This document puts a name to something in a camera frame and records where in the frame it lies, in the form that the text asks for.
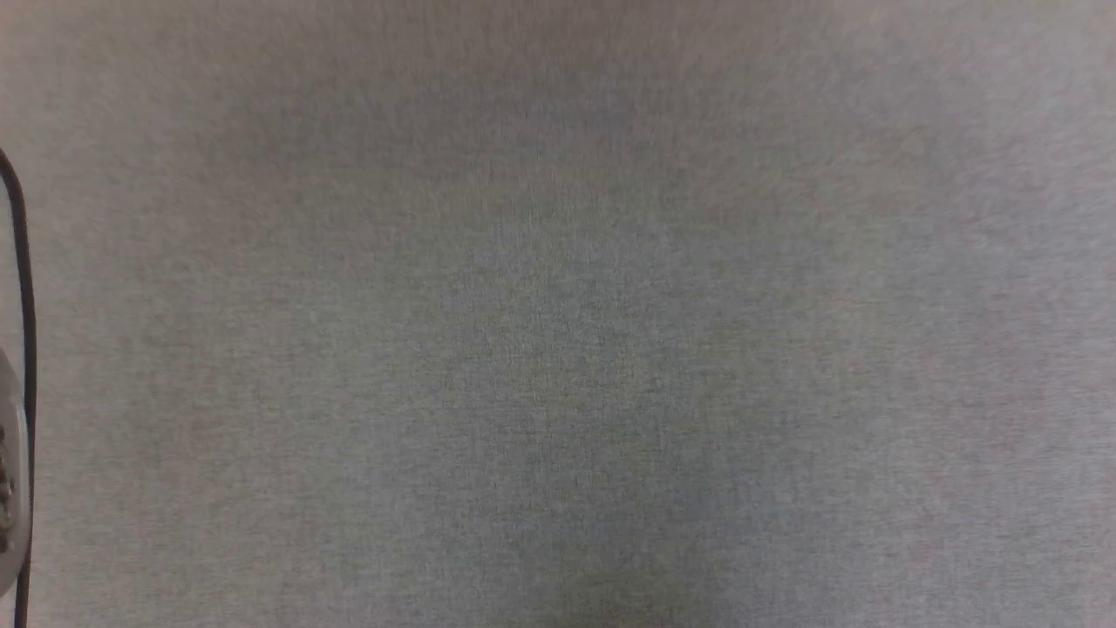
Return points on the grey fabric sofa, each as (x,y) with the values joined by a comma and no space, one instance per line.
(567,305)

